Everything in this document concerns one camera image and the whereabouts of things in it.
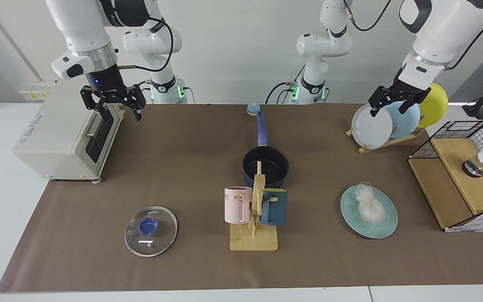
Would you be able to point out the white vermicelli bundle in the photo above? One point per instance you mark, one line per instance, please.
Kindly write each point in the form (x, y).
(369, 205)

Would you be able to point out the pale toaster oven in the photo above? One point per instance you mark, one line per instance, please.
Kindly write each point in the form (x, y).
(48, 134)

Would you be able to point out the wooden cup stand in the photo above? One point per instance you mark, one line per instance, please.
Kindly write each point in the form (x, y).
(254, 241)

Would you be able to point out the pink ribbed cup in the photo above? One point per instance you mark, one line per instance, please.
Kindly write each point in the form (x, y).
(235, 207)

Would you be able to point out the wooden plate rack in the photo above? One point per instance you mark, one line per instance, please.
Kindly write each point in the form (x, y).
(396, 141)

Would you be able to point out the light blue plate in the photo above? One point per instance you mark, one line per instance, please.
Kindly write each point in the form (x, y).
(407, 121)

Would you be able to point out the yellow plate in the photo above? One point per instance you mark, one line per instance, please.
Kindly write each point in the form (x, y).
(436, 107)

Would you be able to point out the glass lid with blue knob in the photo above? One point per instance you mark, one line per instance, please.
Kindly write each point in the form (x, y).
(157, 239)

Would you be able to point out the dark teal cup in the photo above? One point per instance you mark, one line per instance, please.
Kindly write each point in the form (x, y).
(277, 209)

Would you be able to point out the white wall socket strip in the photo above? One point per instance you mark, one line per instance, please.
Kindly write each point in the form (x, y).
(36, 90)

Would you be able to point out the small blue round thing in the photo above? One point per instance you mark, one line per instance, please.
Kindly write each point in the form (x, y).
(253, 109)

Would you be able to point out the brown table cloth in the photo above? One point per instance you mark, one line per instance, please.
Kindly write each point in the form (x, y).
(99, 268)

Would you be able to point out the pale grey plate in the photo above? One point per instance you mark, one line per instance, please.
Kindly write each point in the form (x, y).
(371, 130)

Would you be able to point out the teal round plate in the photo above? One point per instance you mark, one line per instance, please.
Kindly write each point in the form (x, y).
(386, 228)

